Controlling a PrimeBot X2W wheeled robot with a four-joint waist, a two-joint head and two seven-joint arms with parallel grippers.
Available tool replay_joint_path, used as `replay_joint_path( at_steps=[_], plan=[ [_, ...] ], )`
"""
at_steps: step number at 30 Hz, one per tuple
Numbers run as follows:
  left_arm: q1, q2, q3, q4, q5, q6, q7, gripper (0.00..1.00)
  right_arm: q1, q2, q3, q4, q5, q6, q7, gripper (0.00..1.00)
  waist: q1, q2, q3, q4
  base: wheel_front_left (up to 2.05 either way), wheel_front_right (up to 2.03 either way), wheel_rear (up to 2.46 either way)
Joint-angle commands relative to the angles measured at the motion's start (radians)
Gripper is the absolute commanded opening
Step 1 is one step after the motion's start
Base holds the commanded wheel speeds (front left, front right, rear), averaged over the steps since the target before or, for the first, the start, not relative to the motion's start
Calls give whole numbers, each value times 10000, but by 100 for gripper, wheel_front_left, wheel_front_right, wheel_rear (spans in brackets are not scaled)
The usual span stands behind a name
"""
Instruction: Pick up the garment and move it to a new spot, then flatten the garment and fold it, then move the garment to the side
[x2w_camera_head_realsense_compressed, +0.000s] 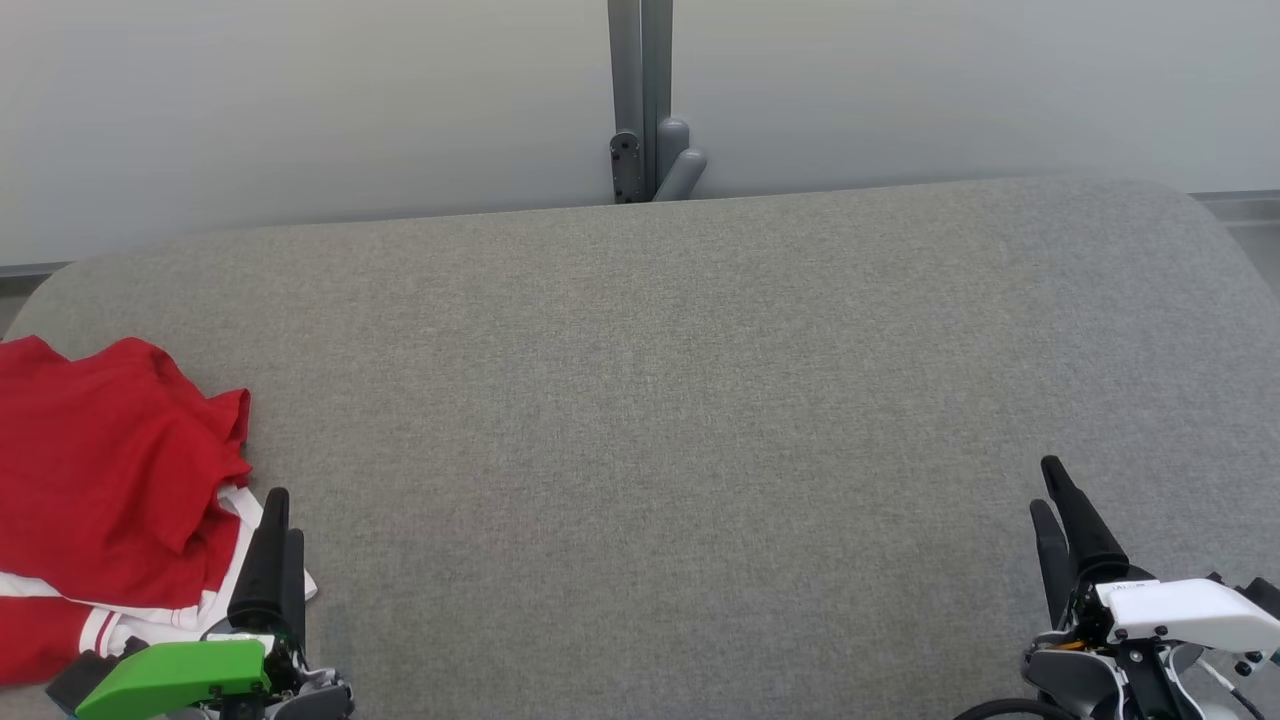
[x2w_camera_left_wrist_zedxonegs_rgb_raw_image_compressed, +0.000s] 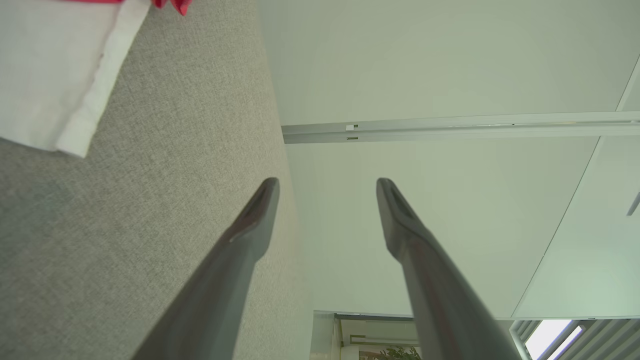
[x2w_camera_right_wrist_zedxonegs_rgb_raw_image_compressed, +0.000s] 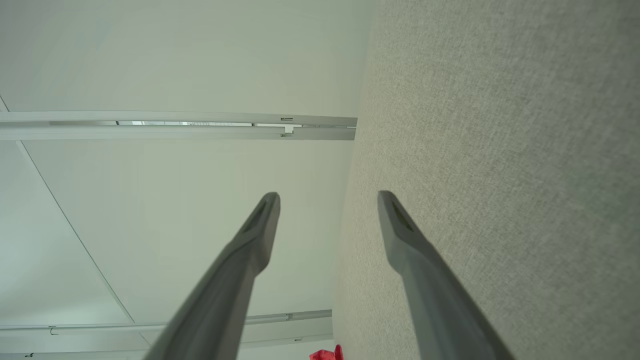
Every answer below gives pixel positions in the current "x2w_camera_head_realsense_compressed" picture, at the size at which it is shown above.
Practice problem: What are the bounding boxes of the red basketball jersey white sleeves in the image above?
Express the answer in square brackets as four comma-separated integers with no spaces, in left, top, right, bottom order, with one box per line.
[0,560,319,688]

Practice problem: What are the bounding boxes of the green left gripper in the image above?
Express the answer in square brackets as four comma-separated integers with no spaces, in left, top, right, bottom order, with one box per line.
[75,488,306,720]

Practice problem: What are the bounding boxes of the grey fabric sofa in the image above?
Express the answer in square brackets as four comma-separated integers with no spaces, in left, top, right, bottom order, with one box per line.
[0,178,1280,720]

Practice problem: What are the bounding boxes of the red shorts with white trim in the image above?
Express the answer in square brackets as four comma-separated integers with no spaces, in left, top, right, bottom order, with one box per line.
[0,335,266,613]

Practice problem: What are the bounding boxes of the black looped base cable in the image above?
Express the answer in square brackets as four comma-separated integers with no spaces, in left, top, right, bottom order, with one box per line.
[950,698,1076,720]

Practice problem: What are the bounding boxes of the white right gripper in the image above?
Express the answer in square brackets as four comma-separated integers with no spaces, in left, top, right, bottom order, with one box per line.
[1030,456,1280,653]

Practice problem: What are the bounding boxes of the grey hinge plate with screws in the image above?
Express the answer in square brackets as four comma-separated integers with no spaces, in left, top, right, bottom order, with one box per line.
[610,132,646,204]

